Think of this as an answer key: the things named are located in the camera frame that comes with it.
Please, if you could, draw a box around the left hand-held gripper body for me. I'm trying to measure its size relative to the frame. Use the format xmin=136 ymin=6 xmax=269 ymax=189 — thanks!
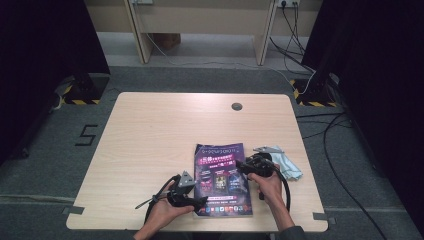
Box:
xmin=166 ymin=170 xmax=198 ymax=208

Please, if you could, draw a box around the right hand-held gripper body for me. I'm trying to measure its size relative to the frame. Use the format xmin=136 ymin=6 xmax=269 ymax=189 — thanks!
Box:
xmin=246 ymin=145 xmax=284 ymax=178

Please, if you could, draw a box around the dark illustrated magazine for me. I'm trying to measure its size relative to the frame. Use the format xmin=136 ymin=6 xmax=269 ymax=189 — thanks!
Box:
xmin=193 ymin=143 xmax=254 ymax=218

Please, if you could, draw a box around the light blue cloth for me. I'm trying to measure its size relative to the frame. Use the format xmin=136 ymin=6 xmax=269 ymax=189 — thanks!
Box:
xmin=266 ymin=144 xmax=304 ymax=182

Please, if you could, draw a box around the person's right hand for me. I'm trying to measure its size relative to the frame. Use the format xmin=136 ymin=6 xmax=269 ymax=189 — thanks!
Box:
xmin=248 ymin=163 xmax=286 ymax=211

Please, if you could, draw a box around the person's left hand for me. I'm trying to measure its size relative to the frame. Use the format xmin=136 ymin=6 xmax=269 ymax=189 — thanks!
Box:
xmin=146 ymin=199 xmax=195 ymax=234

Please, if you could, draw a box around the grey tape piece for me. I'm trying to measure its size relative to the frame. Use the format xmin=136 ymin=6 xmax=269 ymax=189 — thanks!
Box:
xmin=61 ymin=205 xmax=85 ymax=216
xmin=312 ymin=212 xmax=337 ymax=225

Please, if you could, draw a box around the black stand base striped tape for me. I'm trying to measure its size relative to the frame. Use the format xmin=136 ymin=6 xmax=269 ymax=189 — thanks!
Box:
xmin=289 ymin=74 xmax=339 ymax=108
xmin=61 ymin=73 xmax=111 ymax=106

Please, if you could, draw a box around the brown cardboard box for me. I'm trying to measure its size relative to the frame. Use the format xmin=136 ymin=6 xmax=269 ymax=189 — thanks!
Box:
xmin=151 ymin=33 xmax=182 ymax=50

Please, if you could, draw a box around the beige desk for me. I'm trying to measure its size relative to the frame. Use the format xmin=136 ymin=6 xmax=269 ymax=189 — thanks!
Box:
xmin=83 ymin=0 xmax=324 ymax=67

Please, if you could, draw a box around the black curtain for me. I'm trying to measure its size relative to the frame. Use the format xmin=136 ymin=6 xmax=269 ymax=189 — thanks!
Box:
xmin=301 ymin=0 xmax=424 ymax=228
xmin=0 ymin=0 xmax=112 ymax=166

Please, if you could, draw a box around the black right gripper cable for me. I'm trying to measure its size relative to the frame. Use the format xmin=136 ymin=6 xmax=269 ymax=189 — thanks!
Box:
xmin=271 ymin=166 xmax=292 ymax=213

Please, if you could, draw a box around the grey strap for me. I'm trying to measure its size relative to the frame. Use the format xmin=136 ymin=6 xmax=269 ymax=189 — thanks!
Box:
xmin=134 ymin=194 xmax=164 ymax=210

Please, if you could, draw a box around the long black floor cable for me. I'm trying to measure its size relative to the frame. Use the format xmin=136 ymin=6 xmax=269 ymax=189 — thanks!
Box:
xmin=321 ymin=113 xmax=389 ymax=240

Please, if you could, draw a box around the thin black floor cable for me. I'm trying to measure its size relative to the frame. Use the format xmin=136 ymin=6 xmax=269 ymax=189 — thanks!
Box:
xmin=295 ymin=112 xmax=354 ymax=140

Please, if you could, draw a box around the thick black floor cable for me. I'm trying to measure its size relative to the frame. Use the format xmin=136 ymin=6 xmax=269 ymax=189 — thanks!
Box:
xmin=269 ymin=37 xmax=316 ymax=74

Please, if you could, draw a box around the long white floor cable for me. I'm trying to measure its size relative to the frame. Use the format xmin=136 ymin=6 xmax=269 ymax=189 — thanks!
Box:
xmin=144 ymin=33 xmax=316 ymax=96

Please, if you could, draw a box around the black power cable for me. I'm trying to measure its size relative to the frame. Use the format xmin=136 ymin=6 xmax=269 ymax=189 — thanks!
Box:
xmin=283 ymin=3 xmax=306 ymax=73
xmin=281 ymin=3 xmax=307 ymax=56

